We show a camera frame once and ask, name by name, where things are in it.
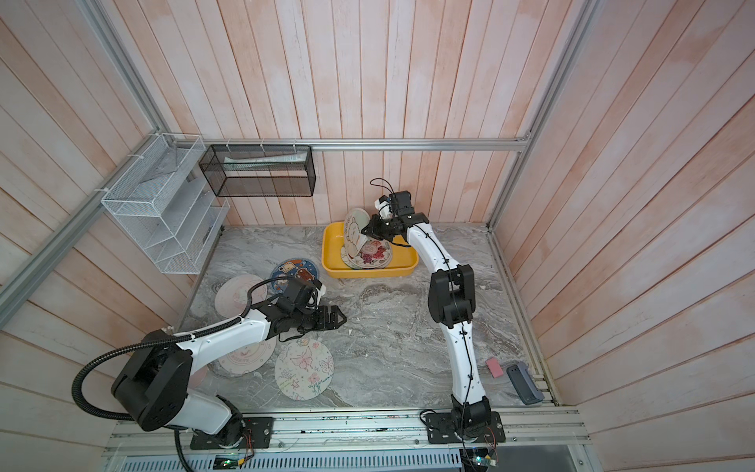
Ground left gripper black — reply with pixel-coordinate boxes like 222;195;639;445
292;305;347;334

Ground red roses floral coaster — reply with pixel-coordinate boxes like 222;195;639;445
340;240;393;269

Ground yellow plastic storage box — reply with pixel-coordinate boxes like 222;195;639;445
322;221;420;279

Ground alpaca cartoon coaster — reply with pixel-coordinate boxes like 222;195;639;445
342;208;371;259

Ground butterfly floral coaster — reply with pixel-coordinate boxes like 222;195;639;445
274;337;334;401

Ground white pink bow coaster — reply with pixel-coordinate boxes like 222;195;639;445
217;338;277;376

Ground pink kitty coaster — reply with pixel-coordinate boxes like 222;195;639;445
214;273;263;318

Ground blue bears cartoon coaster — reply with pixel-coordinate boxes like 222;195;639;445
269;258;320;295

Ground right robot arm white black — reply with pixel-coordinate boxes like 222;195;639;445
362;214;493;440

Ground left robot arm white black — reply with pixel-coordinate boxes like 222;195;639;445
71;277;347;448

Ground pink pencil cup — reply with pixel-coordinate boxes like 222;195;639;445
188;366;208;389

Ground pink eraser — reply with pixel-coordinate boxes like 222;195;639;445
486;357;505;379

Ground grey rectangular device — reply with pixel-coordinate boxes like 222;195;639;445
505;362;545;405

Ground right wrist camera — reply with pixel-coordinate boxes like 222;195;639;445
375;191;415;219

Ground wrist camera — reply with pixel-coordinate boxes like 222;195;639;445
283;277;326;311
375;191;415;219

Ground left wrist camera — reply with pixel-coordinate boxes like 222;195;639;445
283;277;326;311

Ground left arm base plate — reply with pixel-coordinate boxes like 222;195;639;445
190;417;274;450

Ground black wire mesh basket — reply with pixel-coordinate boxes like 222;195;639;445
199;144;317;198

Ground white wire mesh shelf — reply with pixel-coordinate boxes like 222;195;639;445
101;133;230;275

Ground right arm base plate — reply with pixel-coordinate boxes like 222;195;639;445
419;410;506;446

